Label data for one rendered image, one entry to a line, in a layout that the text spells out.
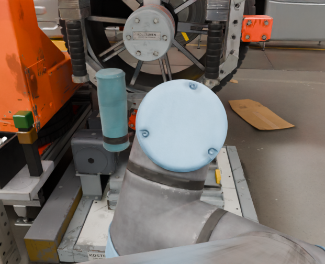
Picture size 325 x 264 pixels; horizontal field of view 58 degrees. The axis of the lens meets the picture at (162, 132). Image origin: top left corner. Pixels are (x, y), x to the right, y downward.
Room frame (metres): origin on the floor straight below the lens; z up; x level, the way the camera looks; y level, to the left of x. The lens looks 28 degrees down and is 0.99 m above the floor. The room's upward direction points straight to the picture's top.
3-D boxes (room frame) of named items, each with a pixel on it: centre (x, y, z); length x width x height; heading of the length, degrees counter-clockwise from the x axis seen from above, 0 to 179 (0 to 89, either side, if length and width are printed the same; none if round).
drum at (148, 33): (0.89, 0.03, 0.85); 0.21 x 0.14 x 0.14; 176
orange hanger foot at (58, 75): (1.29, 0.48, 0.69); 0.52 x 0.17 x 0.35; 176
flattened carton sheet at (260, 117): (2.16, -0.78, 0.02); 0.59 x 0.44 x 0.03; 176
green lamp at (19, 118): (0.73, 0.39, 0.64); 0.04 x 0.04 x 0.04; 86
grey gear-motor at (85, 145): (1.22, 0.28, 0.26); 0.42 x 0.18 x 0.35; 176
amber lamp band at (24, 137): (0.73, 0.39, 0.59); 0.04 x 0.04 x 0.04; 86
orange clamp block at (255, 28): (0.95, -0.29, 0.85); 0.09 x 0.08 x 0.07; 86
